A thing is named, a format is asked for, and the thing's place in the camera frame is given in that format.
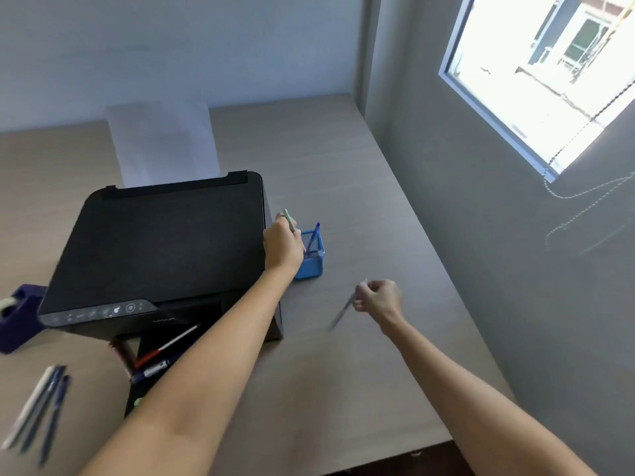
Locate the blue mesh pen holder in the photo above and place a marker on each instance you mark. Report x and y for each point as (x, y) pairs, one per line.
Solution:
(312, 265)

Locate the pale green pen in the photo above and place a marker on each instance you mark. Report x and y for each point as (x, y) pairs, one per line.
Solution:
(289, 219)

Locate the green highlighter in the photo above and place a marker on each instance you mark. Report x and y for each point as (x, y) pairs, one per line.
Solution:
(138, 403)

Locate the blue capped pen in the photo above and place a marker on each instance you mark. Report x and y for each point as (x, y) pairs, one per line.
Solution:
(314, 237)

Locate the clear tape roll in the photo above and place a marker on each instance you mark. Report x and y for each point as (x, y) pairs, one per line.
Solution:
(6, 304)

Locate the blue pen with white label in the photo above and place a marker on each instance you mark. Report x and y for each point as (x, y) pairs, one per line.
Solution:
(151, 370)

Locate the person's left forearm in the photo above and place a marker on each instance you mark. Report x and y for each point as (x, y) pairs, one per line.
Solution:
(208, 371)

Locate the white paper sheet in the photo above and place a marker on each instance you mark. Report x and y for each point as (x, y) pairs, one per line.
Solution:
(163, 141)

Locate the red and white pen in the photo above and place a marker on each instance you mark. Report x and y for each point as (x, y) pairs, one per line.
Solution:
(166, 345)

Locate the person's right fingers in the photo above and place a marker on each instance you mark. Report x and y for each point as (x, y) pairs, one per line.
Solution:
(363, 296)

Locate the person's left hand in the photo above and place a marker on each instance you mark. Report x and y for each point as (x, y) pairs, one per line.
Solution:
(282, 247)

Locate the person's left fingers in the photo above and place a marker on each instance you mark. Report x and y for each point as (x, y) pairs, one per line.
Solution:
(288, 226)

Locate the window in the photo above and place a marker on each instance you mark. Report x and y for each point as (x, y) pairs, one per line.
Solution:
(536, 74)

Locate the black printer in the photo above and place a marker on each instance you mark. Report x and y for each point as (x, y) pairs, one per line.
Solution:
(163, 242)

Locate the brown marker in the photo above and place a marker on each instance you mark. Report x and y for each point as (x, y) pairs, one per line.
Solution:
(122, 359)

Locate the blue tape dispenser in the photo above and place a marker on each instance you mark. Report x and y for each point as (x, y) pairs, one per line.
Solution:
(22, 317)

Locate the dark blue pen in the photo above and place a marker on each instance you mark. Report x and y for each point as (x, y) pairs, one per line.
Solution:
(55, 418)
(43, 406)

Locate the grey blue pen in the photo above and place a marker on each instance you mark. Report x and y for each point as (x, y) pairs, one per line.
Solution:
(342, 312)

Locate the person's right hand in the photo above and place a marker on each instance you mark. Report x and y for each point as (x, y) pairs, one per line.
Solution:
(383, 298)

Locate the person's right forearm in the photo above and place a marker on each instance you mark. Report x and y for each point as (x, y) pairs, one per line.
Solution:
(461, 391)

